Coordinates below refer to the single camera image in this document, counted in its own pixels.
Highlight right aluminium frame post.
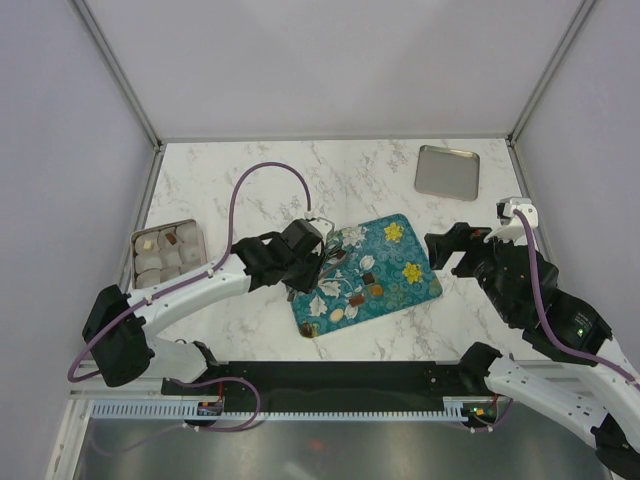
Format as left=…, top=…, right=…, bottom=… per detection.
left=506, top=0, right=599, bottom=148

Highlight dark ridged square chocolate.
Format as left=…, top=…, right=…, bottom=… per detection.
left=362, top=273, right=375, bottom=285

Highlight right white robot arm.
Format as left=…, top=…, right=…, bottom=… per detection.
left=425, top=222, right=639, bottom=479

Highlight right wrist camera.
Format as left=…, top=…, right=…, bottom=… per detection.
left=484, top=197, right=539, bottom=243

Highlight white cable duct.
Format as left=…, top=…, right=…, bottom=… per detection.
left=90, top=398, right=488, bottom=422

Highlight pink chocolate box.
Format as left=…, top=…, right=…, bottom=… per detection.
left=130, top=219, right=207, bottom=289

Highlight dark swirl chocolate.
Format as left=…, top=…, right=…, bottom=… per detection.
left=299, top=322, right=317, bottom=338

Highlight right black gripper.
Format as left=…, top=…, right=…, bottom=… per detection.
left=422, top=220, right=520, bottom=323

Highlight brown rectangular chocolate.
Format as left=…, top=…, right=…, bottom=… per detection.
left=349, top=295, right=365, bottom=307

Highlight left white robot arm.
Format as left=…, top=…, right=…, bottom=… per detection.
left=82, top=220, right=327, bottom=394

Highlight left aluminium frame post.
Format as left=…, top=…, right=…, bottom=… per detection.
left=68, top=0, right=163, bottom=152

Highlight white oval chocolate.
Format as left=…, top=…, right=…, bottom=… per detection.
left=330, top=309, right=344, bottom=323

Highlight metal tongs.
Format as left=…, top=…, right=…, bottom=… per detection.
left=285, top=246, right=349, bottom=303

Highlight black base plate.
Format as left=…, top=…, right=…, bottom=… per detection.
left=161, top=361, right=492, bottom=412

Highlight metal box lid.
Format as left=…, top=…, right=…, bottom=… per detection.
left=414, top=145, right=480, bottom=201

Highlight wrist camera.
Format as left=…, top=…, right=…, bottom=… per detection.
left=282, top=217, right=335, bottom=258
left=484, top=197, right=539, bottom=243

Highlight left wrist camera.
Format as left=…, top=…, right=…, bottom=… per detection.
left=282, top=217, right=335, bottom=258

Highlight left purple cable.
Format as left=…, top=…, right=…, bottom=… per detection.
left=67, top=162, right=314, bottom=456

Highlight aluminium frame post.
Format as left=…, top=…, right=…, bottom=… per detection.
left=506, top=0, right=599, bottom=148
left=68, top=0, right=163, bottom=152

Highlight teal floral tray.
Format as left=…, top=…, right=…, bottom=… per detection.
left=291, top=213, right=443, bottom=337

